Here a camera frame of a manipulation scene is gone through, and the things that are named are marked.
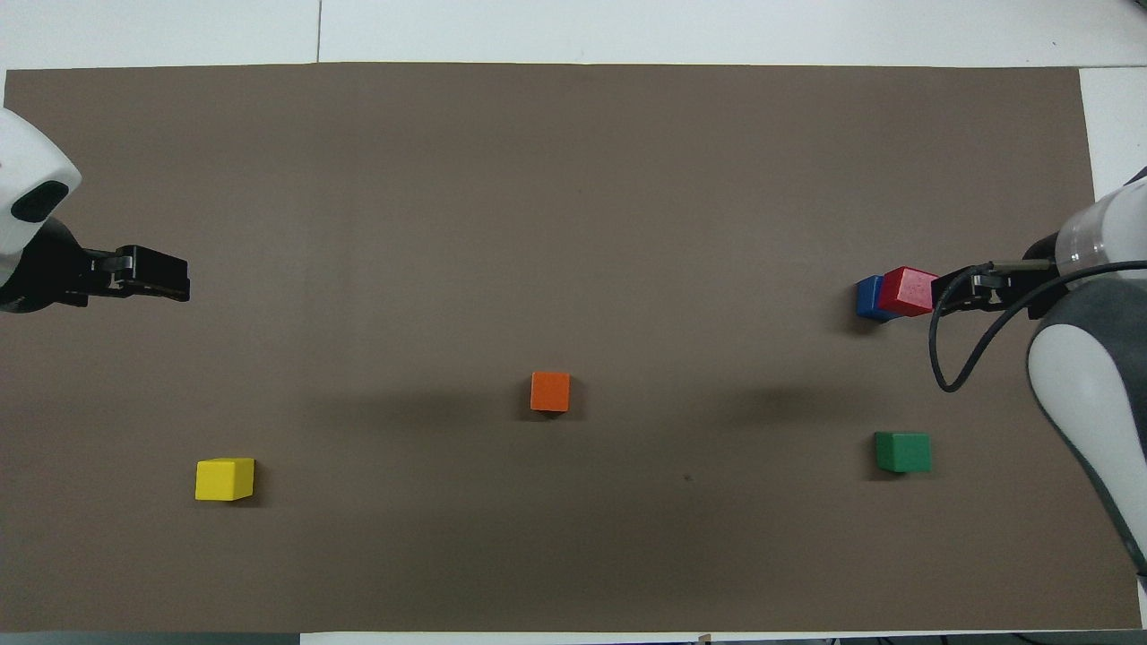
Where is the brown table mat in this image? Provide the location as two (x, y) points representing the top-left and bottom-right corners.
(0, 61), (1143, 633)

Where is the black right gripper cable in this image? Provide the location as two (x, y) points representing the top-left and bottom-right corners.
(927, 259), (1147, 394)

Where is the orange wooden block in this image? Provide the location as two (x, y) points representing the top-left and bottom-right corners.
(530, 372), (572, 413)

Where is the green wooden block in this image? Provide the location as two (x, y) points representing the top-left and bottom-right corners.
(875, 432), (933, 474)

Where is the red wooden block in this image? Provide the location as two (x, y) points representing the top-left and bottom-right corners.
(878, 266), (940, 318)

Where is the blue wooden block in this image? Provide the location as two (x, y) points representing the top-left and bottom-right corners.
(855, 275), (897, 323)

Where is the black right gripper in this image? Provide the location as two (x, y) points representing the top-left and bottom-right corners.
(932, 235), (1072, 321)

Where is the yellow wooden block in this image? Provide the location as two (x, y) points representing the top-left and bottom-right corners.
(195, 458), (255, 502)

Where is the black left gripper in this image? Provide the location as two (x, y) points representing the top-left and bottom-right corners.
(0, 218), (191, 314)

